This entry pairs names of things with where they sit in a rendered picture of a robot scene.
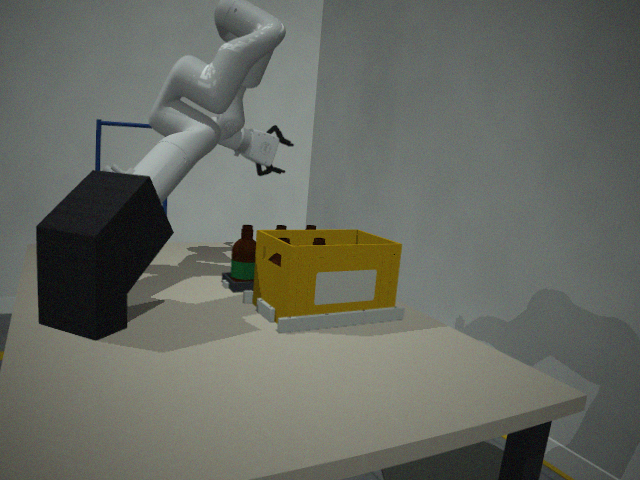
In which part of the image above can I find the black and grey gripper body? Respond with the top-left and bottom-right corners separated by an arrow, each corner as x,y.
241,129 -> 279,167

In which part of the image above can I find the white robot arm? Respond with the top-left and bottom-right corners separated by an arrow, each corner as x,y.
102,0 -> 286,204

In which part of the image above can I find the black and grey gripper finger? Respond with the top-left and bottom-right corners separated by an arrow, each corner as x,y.
256,163 -> 285,176
266,125 -> 294,146

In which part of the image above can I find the yellow crate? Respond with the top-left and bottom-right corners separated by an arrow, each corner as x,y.
254,229 -> 402,324

